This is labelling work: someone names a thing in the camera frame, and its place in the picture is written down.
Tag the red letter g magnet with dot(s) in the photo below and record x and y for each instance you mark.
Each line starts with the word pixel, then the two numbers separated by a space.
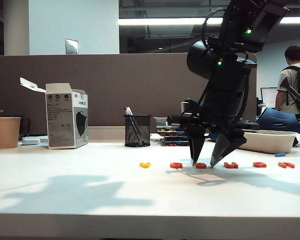
pixel 201 166

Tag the small blue magnet piece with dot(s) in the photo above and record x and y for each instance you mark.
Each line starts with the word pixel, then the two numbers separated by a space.
pixel 280 155

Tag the red letter o magnet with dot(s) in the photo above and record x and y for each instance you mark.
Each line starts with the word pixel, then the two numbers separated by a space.
pixel 172 165

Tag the small white device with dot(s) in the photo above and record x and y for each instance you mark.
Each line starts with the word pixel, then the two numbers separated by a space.
pixel 30 141

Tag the person in beige shirt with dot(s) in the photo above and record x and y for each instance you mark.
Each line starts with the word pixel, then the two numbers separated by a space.
pixel 293 53

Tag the brown paper cup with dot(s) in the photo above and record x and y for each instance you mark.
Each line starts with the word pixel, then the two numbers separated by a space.
pixel 7 132

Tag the red letter u magnet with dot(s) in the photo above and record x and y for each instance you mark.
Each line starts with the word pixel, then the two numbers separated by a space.
pixel 231 166

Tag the white ceiling light strip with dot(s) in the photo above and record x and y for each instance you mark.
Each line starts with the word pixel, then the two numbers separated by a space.
pixel 152 21

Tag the yellow letter v magnet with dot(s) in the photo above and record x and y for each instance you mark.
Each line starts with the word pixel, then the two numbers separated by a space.
pixel 145 165

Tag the silver wall plate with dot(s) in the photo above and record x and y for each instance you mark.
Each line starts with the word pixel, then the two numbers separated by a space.
pixel 71 47

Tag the white grey mask box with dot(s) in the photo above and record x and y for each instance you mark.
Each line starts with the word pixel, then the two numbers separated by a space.
pixel 60 117

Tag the blue fabric bag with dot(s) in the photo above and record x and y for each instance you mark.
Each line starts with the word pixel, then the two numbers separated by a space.
pixel 275 120

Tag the black mesh pen holder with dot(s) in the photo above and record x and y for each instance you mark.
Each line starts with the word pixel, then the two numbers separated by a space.
pixel 137 132

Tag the red letter n magnet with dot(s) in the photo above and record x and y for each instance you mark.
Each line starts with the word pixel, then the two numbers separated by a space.
pixel 289 166

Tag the white computer monitor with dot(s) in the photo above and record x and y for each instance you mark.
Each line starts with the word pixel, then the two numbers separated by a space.
pixel 268 97

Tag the black silver pen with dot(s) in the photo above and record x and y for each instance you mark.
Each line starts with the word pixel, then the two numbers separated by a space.
pixel 128 111

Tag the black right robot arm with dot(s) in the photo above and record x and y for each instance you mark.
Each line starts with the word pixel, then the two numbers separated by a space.
pixel 230 37

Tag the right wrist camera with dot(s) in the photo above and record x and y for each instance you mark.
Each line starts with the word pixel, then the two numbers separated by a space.
pixel 187 106

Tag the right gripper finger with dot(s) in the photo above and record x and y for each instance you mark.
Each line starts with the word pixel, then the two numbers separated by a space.
pixel 196 142
pixel 226 146

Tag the brown desk partition panel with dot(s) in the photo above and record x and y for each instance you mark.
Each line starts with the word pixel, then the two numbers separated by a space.
pixel 140 82

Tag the colourful letter magnet board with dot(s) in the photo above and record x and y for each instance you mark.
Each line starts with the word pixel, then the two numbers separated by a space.
pixel 175 143
pixel 172 134
pixel 170 130
pixel 173 139

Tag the beige pulp tray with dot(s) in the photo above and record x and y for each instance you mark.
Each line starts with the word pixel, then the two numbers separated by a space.
pixel 270 142

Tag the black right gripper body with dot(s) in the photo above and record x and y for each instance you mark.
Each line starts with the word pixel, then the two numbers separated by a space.
pixel 225 107

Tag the red letter d magnet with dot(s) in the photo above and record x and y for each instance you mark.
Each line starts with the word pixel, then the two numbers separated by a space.
pixel 263 165

